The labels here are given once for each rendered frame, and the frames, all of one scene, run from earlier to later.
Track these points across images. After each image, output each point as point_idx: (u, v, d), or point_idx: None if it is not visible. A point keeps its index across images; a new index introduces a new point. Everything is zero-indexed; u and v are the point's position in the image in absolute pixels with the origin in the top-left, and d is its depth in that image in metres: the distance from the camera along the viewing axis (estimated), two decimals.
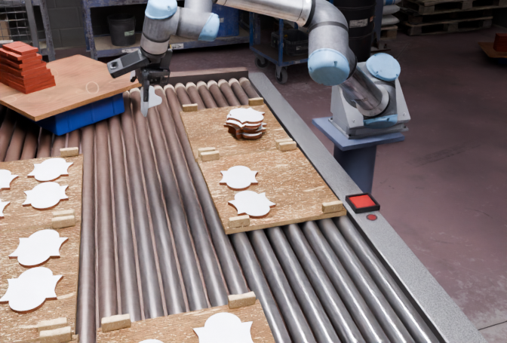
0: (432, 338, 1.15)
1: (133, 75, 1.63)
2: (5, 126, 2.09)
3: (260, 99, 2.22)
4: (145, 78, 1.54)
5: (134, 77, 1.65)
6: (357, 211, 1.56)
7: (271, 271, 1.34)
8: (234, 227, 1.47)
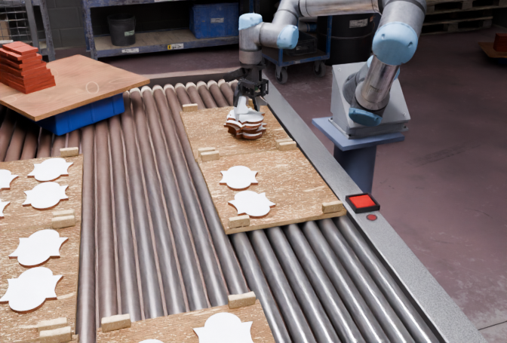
0: (432, 338, 1.15)
1: None
2: (5, 126, 2.09)
3: None
4: (237, 87, 1.86)
5: (253, 101, 1.95)
6: (357, 211, 1.56)
7: (271, 271, 1.34)
8: (234, 227, 1.47)
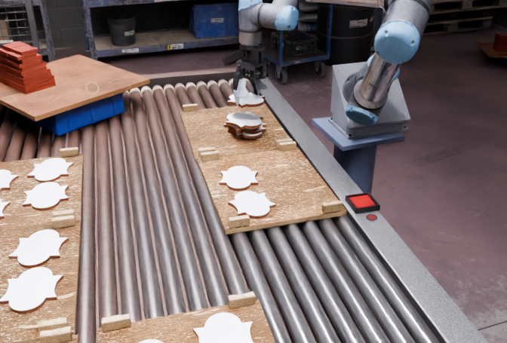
0: (432, 338, 1.15)
1: (252, 81, 1.92)
2: (5, 126, 2.09)
3: None
4: (236, 69, 1.83)
5: (253, 84, 1.92)
6: (357, 211, 1.56)
7: (271, 271, 1.34)
8: (234, 227, 1.47)
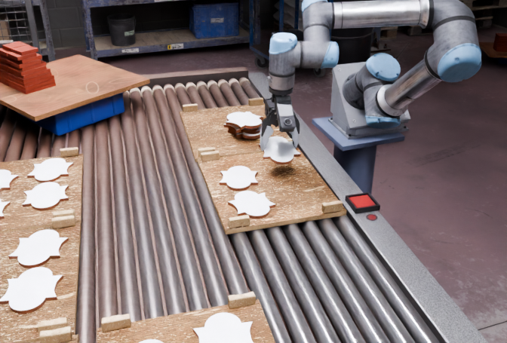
0: (432, 338, 1.15)
1: (268, 135, 1.66)
2: (5, 126, 2.09)
3: (260, 99, 2.22)
4: (295, 114, 1.65)
5: (268, 137, 1.67)
6: (357, 211, 1.56)
7: (271, 271, 1.34)
8: (234, 227, 1.47)
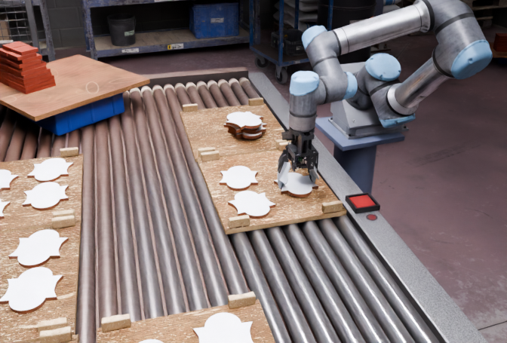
0: (432, 338, 1.15)
1: None
2: (5, 126, 2.09)
3: (260, 99, 2.22)
4: (283, 151, 1.59)
5: (308, 169, 1.64)
6: (357, 211, 1.56)
7: (271, 271, 1.34)
8: (234, 227, 1.47)
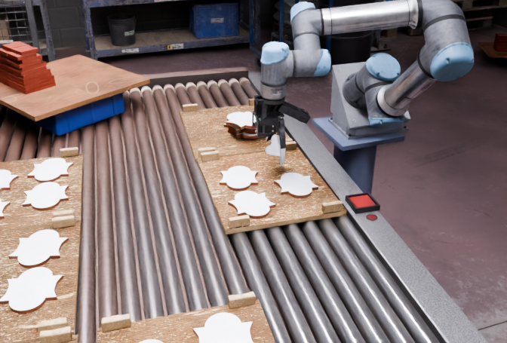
0: (432, 338, 1.15)
1: None
2: (5, 126, 2.09)
3: None
4: None
5: None
6: (357, 211, 1.56)
7: (271, 271, 1.34)
8: (234, 227, 1.47)
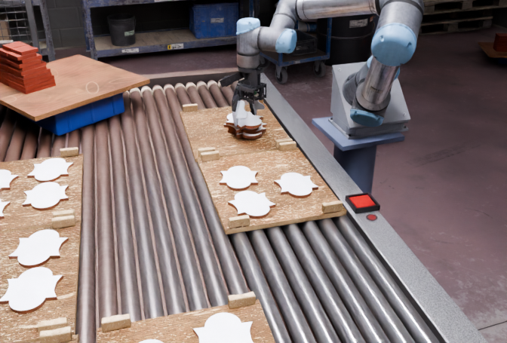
0: (432, 338, 1.15)
1: (249, 102, 1.94)
2: (5, 126, 2.09)
3: None
4: (235, 91, 1.86)
5: (250, 105, 1.95)
6: (357, 211, 1.56)
7: (271, 271, 1.34)
8: (234, 227, 1.47)
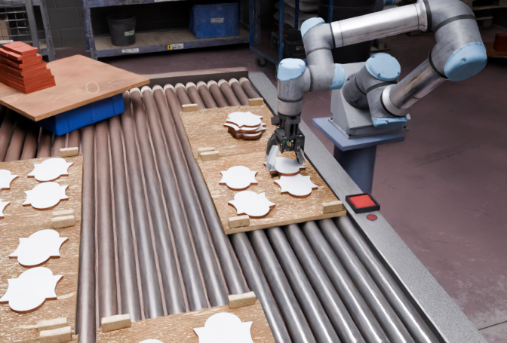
0: (431, 338, 1.15)
1: None
2: (5, 126, 2.09)
3: (260, 99, 2.22)
4: (271, 134, 1.68)
5: (296, 153, 1.73)
6: (357, 211, 1.56)
7: (271, 271, 1.34)
8: (233, 227, 1.47)
